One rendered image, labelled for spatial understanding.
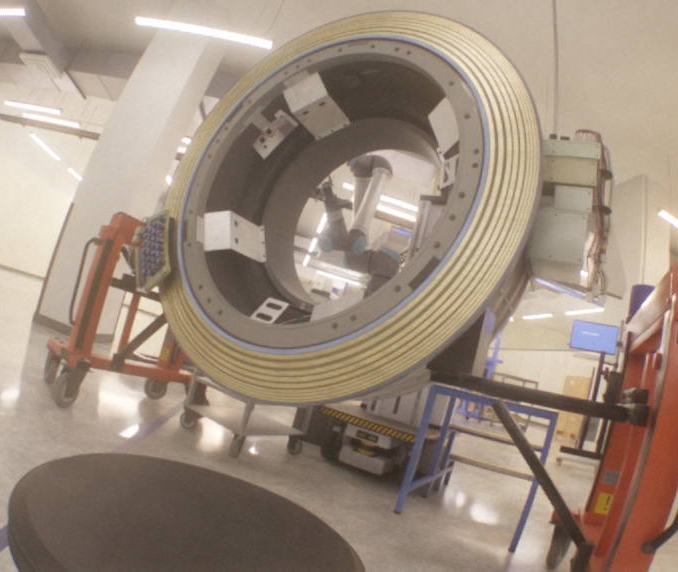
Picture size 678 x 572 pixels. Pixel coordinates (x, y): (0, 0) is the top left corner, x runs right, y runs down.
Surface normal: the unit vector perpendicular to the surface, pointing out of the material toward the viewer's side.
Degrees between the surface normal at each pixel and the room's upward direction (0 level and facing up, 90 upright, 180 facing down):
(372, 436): 90
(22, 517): 38
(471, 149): 90
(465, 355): 90
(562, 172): 90
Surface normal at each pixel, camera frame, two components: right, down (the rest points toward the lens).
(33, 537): -0.13, -0.92
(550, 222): -0.49, -0.27
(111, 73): 0.15, -0.12
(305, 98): -0.33, 0.27
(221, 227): 0.07, -0.40
